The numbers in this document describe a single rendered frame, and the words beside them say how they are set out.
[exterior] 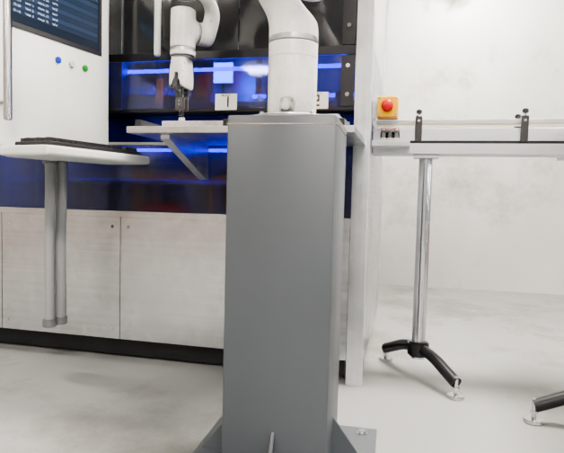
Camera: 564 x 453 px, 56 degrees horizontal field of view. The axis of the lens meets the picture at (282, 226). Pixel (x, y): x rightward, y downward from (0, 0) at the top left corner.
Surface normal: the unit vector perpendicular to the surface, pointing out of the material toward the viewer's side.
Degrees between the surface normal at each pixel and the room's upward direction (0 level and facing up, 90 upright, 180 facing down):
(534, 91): 90
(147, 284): 90
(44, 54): 90
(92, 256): 90
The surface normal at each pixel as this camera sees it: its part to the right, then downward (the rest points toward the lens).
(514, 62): -0.20, 0.05
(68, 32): 0.91, 0.05
